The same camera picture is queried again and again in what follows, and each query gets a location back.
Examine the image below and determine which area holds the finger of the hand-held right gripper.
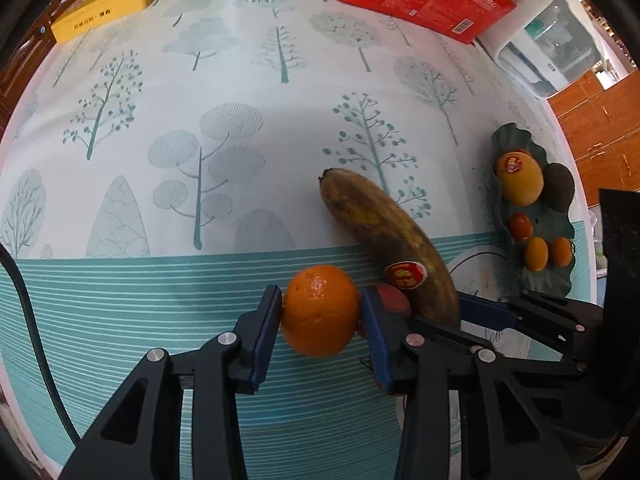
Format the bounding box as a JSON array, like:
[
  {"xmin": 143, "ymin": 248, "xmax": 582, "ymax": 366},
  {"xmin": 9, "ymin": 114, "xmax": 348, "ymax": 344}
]
[
  {"xmin": 410, "ymin": 317, "xmax": 587, "ymax": 377},
  {"xmin": 458, "ymin": 289, "xmax": 604, "ymax": 334}
]

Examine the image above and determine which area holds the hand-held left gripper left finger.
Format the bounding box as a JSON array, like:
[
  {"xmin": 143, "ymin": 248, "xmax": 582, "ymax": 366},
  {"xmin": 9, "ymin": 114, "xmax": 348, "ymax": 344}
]
[{"xmin": 59, "ymin": 285, "xmax": 284, "ymax": 480}]

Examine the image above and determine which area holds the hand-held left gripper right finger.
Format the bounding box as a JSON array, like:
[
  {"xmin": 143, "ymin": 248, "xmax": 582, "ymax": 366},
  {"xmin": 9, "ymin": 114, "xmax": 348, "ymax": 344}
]
[{"xmin": 360, "ymin": 285, "xmax": 582, "ymax": 480}]

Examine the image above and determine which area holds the red lychee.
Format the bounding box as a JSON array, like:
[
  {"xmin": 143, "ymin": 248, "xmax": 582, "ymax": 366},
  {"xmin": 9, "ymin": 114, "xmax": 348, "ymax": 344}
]
[{"xmin": 372, "ymin": 282, "xmax": 413, "ymax": 320}]

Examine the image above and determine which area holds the large orange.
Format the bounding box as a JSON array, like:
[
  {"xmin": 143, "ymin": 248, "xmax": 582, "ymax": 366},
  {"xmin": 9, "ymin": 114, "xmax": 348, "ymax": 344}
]
[{"xmin": 281, "ymin": 265, "xmax": 362, "ymax": 358}]

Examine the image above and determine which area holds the dark green scalloped plate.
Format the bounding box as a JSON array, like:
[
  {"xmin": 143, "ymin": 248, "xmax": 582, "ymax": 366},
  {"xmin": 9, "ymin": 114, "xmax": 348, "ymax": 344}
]
[{"xmin": 487, "ymin": 122, "xmax": 576, "ymax": 301}]

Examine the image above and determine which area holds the small yellow-orange kumquat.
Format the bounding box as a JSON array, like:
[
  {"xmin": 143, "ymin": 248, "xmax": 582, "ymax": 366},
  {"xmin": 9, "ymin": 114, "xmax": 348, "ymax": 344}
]
[{"xmin": 523, "ymin": 236, "xmax": 550, "ymax": 272}]

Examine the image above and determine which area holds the small mandarin orange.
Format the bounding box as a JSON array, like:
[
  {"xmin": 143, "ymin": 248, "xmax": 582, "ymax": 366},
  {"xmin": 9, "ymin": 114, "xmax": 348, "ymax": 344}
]
[{"xmin": 549, "ymin": 236, "xmax": 574, "ymax": 267}]

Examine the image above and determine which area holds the red cherry tomato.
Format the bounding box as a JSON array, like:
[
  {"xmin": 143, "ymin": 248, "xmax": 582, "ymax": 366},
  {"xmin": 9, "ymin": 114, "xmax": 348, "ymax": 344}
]
[{"xmin": 508, "ymin": 212, "xmax": 533, "ymax": 242}]

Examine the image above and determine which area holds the overripe brown banana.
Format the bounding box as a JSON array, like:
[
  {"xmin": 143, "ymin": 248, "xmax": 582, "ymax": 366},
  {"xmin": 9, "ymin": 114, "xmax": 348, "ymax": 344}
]
[{"xmin": 319, "ymin": 167, "xmax": 462, "ymax": 328}]

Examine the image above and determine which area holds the yellow orange with sticker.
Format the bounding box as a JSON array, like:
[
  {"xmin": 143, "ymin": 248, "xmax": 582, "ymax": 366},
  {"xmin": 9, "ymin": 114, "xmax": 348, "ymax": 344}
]
[{"xmin": 495, "ymin": 150, "xmax": 545, "ymax": 207}]

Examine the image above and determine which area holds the dark avocado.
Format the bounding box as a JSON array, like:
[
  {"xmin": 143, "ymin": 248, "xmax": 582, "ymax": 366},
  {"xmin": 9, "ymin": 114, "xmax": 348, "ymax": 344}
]
[{"xmin": 541, "ymin": 162, "xmax": 575, "ymax": 213}]

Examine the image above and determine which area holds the tall wooden cabinet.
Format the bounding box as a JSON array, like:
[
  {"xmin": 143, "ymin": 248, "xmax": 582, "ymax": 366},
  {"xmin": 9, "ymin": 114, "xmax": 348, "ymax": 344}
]
[{"xmin": 547, "ymin": 67, "xmax": 640, "ymax": 208}]

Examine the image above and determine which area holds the clear plastic storage container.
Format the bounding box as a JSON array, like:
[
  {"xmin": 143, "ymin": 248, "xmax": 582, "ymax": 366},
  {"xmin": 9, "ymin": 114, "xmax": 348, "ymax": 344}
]
[{"xmin": 475, "ymin": 0, "xmax": 608, "ymax": 101}]

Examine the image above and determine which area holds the tree print tablecloth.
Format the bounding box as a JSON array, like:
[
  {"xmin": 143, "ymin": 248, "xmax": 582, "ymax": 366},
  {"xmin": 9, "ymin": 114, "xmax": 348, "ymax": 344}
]
[{"xmin": 0, "ymin": 0, "xmax": 601, "ymax": 480}]

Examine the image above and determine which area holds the red paper cup package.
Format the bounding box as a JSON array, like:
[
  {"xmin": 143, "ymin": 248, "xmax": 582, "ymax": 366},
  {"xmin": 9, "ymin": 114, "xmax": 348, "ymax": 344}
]
[{"xmin": 322, "ymin": 0, "xmax": 518, "ymax": 45}]

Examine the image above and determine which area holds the yellow flat box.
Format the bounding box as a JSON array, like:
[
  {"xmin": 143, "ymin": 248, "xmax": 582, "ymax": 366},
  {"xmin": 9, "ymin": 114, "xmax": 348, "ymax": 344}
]
[{"xmin": 50, "ymin": 0, "xmax": 169, "ymax": 45}]

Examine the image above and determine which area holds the wooden kitchen base cabinet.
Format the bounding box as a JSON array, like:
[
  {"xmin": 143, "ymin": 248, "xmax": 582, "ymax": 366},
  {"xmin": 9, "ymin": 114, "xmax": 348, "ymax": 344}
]
[{"xmin": 0, "ymin": 7, "xmax": 66, "ymax": 131}]

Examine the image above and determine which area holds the black cable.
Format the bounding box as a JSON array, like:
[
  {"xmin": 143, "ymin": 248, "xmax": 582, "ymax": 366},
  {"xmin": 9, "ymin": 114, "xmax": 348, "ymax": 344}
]
[{"xmin": 0, "ymin": 242, "xmax": 81, "ymax": 448}]

